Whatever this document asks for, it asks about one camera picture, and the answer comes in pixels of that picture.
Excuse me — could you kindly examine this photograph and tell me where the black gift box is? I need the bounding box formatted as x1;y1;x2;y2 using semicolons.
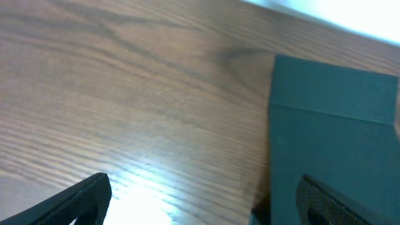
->
250;55;399;224

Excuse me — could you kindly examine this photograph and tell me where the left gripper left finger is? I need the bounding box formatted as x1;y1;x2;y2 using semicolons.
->
1;172;112;225

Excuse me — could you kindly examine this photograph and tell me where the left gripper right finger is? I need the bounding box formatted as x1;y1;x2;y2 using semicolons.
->
296;174;394;225

